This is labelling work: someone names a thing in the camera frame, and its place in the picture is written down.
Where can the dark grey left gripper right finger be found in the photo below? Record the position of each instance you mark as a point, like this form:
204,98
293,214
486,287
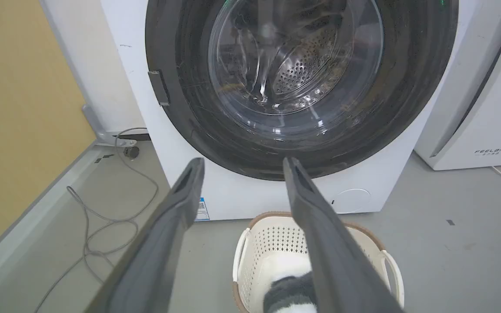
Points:
333,243

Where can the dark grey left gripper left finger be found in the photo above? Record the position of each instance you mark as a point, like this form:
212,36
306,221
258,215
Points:
155,243

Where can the round dark washing machine door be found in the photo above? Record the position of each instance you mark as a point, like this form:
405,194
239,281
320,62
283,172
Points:
301,82

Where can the white front-load washing machine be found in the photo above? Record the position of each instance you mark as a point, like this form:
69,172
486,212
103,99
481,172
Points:
250,191

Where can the white perforated laundry basket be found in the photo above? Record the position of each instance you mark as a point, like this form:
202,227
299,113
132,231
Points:
272,252

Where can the grey white striped cloth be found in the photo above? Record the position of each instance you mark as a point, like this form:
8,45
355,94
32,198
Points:
292,293

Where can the white Feelbird appliance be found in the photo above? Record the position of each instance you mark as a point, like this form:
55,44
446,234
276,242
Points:
476,108

